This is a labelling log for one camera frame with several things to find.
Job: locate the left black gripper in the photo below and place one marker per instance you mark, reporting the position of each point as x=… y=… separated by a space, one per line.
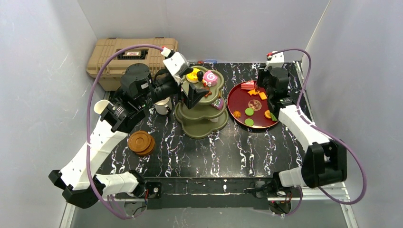
x=185 y=93

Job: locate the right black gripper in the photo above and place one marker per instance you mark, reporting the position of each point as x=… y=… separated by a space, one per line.
x=263 y=83

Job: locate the yellow frosted donut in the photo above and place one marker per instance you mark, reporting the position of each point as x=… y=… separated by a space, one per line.
x=193 y=76

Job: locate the pink swirl roll cake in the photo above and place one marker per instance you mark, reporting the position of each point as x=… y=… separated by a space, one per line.
x=209 y=79

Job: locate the green three-tier dessert stand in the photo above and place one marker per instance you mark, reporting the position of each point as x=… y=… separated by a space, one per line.
x=203 y=119

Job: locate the purple cake slice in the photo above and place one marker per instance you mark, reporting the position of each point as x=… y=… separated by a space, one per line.
x=218 y=103

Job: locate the red layered cake slice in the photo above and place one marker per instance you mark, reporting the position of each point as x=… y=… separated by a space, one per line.
x=248 y=85

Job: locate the green layered cake slice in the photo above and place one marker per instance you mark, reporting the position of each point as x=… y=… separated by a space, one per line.
x=273 y=117

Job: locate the brown wooden coaster stack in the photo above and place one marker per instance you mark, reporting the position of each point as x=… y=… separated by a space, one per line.
x=141 y=143

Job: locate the blue mug cream interior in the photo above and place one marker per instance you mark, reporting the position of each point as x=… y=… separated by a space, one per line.
x=100 y=106

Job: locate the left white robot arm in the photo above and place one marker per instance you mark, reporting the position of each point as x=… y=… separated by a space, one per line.
x=82 y=186

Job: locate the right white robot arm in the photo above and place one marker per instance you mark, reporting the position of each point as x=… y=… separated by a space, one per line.
x=325 y=160

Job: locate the yellow square cracker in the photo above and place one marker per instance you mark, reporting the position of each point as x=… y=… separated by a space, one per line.
x=263 y=96

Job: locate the yellow fish shaped cookie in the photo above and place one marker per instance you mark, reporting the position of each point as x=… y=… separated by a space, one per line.
x=253 y=92

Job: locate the round orange flat cookie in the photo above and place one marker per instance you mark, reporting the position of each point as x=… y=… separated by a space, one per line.
x=267 y=114

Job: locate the red blue pen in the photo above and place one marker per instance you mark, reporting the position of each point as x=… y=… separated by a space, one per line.
x=207 y=61

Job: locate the dark red round tray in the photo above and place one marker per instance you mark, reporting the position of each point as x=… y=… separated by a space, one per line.
x=240 y=100

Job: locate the green macaron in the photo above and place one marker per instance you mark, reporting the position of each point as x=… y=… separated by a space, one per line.
x=249 y=112
x=249 y=122

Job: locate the small round yellow cookie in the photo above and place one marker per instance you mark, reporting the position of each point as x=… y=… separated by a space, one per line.
x=236 y=114

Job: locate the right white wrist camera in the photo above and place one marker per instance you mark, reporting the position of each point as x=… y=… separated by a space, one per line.
x=274 y=59

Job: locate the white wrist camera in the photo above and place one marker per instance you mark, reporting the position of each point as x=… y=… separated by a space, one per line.
x=176 y=64
x=274 y=59

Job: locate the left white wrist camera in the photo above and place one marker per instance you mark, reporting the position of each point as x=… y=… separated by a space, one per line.
x=176 y=64

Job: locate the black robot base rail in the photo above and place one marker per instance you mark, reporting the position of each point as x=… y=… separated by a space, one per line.
x=186 y=192

